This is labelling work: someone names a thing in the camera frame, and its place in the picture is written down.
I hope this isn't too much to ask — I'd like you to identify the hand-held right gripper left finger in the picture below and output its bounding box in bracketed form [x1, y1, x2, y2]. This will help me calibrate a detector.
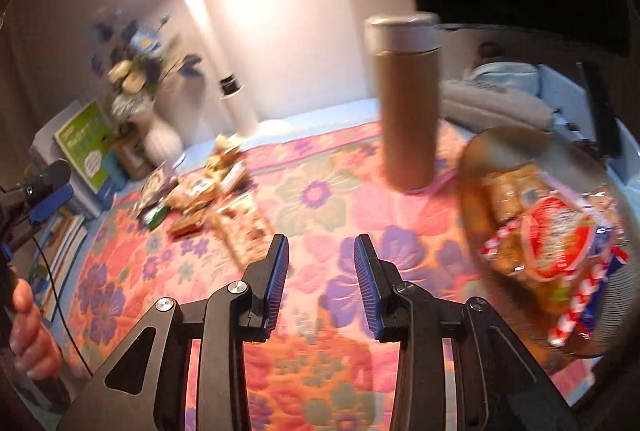
[55, 233, 291, 431]

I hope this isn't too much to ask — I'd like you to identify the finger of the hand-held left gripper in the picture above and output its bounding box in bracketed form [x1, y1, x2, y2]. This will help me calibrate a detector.
[0, 159, 72, 212]
[10, 183, 76, 252]

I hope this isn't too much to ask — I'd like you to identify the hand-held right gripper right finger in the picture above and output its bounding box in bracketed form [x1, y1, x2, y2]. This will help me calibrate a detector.
[352, 233, 566, 431]

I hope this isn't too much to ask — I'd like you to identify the amber glass bowl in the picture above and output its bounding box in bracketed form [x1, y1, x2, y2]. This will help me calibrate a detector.
[457, 126, 640, 359]

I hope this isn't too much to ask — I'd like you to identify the blue biscuit packet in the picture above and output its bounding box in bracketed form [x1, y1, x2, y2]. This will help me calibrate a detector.
[590, 221, 633, 282]

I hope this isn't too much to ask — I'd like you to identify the person's left hand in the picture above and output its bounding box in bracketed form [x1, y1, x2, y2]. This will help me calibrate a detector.
[10, 278, 63, 382]

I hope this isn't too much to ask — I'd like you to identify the stack of books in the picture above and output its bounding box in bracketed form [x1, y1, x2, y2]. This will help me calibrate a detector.
[30, 111, 103, 322]

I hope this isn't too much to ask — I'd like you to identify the green cover book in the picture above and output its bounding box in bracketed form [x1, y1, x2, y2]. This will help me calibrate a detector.
[54, 101, 126, 192]

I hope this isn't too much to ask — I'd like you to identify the small blue book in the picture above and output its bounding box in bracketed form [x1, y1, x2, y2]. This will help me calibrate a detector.
[97, 176, 126, 212]

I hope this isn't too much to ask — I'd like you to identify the clear cookie packet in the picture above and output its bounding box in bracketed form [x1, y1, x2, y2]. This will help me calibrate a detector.
[215, 193, 271, 262]

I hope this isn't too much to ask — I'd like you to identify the wooden pen holder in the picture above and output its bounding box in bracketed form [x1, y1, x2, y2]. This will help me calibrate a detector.
[115, 123, 156, 179]

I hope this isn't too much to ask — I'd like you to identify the floral woven tablecloth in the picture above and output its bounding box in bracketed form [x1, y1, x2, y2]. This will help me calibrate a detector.
[50, 118, 601, 431]

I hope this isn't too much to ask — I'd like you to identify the small red snack packet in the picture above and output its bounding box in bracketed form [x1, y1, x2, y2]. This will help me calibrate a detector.
[167, 216, 206, 239]

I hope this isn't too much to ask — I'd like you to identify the small green snack packet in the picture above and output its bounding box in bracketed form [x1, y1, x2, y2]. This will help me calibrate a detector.
[145, 206, 171, 232]

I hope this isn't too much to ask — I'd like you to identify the purple and white snack packet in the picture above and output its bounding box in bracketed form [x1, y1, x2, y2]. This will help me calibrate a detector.
[140, 163, 178, 212]

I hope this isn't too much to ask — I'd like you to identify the white and green snack packet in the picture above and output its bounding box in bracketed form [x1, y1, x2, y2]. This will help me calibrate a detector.
[220, 161, 249, 192]

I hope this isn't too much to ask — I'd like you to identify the artificial flower bouquet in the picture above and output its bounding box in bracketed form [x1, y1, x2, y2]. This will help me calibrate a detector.
[90, 8, 203, 122]

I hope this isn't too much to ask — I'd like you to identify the clear yellow-edged peanut packet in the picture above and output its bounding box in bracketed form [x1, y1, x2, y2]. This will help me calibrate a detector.
[210, 133, 246, 169]

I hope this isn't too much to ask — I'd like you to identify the gold thermos bottle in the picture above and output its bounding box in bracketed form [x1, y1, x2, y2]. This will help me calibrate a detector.
[362, 11, 441, 194]

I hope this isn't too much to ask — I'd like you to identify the red striped snack packet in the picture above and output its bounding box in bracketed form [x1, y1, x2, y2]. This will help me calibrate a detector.
[480, 196, 631, 347]

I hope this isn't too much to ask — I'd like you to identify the beige cushion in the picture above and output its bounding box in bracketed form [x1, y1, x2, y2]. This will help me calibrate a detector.
[440, 78, 556, 132]

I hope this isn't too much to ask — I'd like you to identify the white desk lamp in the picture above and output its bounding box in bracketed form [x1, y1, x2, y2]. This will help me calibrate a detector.
[110, 0, 301, 138]

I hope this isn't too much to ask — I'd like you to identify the black cable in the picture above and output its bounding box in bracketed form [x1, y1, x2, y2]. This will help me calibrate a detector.
[35, 226, 96, 379]

